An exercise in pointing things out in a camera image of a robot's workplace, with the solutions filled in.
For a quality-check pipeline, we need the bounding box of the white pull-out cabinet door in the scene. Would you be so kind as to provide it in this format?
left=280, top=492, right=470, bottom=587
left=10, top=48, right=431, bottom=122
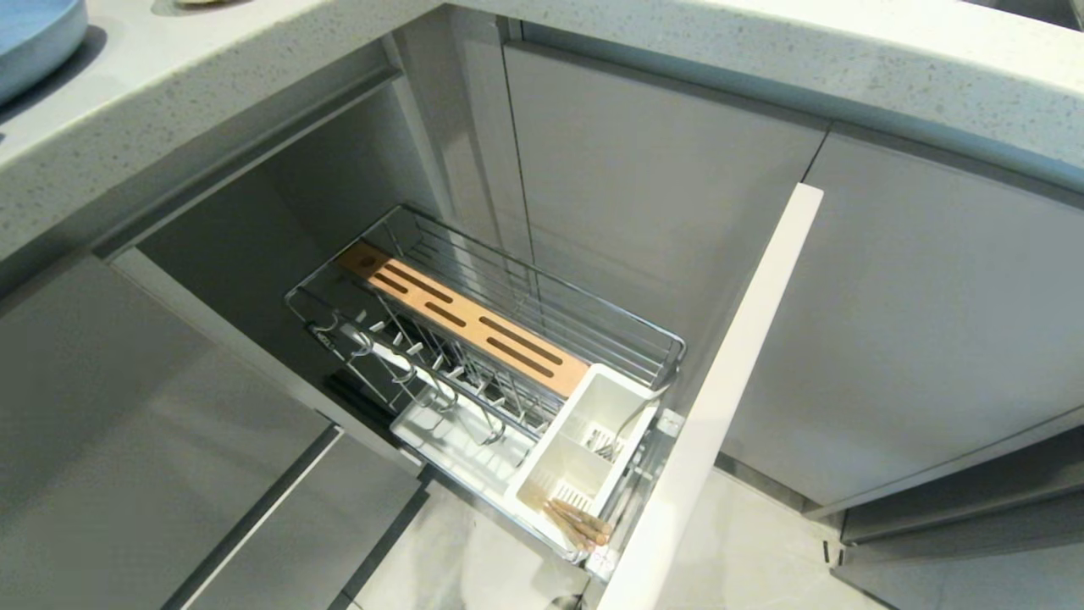
left=596, top=182, right=825, bottom=610

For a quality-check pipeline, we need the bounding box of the wooden slotted knife block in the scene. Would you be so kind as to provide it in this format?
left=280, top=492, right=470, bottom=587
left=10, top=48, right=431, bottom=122
left=339, top=241, right=590, bottom=399

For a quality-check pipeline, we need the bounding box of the white plastic utensil caddy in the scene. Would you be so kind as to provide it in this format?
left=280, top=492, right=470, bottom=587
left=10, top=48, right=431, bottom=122
left=505, top=364, right=661, bottom=552

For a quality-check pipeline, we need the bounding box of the white plastic drip tray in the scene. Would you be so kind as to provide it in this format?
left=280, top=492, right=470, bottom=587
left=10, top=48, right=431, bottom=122
left=390, top=394, right=543, bottom=501

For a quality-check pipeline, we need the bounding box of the grey cabinet drawer front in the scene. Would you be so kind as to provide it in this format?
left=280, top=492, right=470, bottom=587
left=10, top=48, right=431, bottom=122
left=182, top=428, right=424, bottom=610
left=0, top=254, right=333, bottom=610

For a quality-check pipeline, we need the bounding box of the blue plate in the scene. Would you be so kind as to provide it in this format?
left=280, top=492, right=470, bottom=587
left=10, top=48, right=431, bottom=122
left=0, top=0, right=89, bottom=107

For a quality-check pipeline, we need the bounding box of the chrome wire pull-out dish rack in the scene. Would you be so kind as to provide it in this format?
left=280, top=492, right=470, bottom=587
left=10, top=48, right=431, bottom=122
left=285, top=203, right=687, bottom=567

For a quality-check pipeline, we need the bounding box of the grey cabinet door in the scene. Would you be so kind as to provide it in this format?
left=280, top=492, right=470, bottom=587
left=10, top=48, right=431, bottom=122
left=830, top=474, right=1084, bottom=610
left=720, top=131, right=1084, bottom=509
left=503, top=42, right=829, bottom=408

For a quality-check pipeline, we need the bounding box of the wooden chopsticks bundle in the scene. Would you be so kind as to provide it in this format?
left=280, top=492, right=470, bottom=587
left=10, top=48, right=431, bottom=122
left=542, top=498, right=614, bottom=553

